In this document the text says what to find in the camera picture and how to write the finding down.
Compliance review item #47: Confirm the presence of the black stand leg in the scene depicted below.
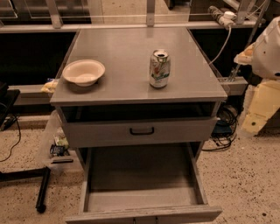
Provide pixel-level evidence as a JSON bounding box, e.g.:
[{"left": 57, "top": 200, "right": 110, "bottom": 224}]
[{"left": 0, "top": 167, "right": 51, "bottom": 214}]

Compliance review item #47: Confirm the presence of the yellow snack bag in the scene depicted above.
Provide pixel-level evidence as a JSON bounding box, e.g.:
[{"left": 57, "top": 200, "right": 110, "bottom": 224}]
[{"left": 41, "top": 79, "right": 59, "bottom": 94}]

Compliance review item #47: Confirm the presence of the clear plastic storage bin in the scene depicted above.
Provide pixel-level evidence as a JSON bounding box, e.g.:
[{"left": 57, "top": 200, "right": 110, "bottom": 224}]
[{"left": 37, "top": 110, "right": 82, "bottom": 173}]

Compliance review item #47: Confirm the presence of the white power cable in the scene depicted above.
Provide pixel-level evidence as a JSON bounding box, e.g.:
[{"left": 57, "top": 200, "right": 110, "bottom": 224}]
[{"left": 208, "top": 25, "right": 233, "bottom": 66}]

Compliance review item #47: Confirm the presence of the black cable bundle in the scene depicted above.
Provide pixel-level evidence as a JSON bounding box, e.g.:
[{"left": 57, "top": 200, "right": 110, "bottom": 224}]
[{"left": 201, "top": 104, "right": 240, "bottom": 152}]

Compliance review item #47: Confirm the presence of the metal frame rail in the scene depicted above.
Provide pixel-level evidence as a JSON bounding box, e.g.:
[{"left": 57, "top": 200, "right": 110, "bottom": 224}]
[{"left": 0, "top": 18, "right": 263, "bottom": 34}]

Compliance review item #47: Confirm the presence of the grey top drawer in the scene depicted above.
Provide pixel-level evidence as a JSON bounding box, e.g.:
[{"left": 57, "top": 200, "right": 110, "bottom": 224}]
[{"left": 62, "top": 117, "right": 217, "bottom": 148}]

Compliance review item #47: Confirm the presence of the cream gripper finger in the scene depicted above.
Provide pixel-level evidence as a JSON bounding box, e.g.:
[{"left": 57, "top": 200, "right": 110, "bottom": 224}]
[{"left": 241, "top": 80, "right": 280, "bottom": 135}]

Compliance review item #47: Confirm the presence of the white power strip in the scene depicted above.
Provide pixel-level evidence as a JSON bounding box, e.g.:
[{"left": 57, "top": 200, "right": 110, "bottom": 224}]
[{"left": 208, "top": 6, "right": 236, "bottom": 29}]

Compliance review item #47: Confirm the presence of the green and white soda can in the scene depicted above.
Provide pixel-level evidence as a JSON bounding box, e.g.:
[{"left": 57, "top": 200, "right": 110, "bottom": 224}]
[{"left": 150, "top": 49, "right": 171, "bottom": 88}]

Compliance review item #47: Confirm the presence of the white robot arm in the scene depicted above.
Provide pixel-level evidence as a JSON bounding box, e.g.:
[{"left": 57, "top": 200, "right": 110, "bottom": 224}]
[{"left": 234, "top": 17, "right": 280, "bottom": 136}]

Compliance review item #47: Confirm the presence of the grey drawer cabinet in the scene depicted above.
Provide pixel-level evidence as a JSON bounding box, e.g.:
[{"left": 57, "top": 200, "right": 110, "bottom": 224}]
[{"left": 51, "top": 28, "right": 227, "bottom": 165}]

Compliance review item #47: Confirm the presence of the black drawer handle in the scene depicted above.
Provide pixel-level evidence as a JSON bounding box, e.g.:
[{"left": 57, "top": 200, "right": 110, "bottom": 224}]
[{"left": 129, "top": 127, "right": 155, "bottom": 136}]

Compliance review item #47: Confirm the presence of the open grey middle drawer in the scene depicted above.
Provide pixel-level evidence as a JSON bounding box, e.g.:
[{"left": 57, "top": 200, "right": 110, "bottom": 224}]
[{"left": 66, "top": 143, "right": 222, "bottom": 224}]

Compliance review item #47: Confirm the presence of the white paper bowl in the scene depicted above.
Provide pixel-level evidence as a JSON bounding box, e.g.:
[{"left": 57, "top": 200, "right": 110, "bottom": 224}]
[{"left": 62, "top": 59, "right": 105, "bottom": 87}]

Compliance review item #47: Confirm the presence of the thin black floor cable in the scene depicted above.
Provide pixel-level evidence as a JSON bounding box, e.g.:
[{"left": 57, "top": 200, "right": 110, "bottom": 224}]
[{"left": 0, "top": 101, "right": 22, "bottom": 163}]

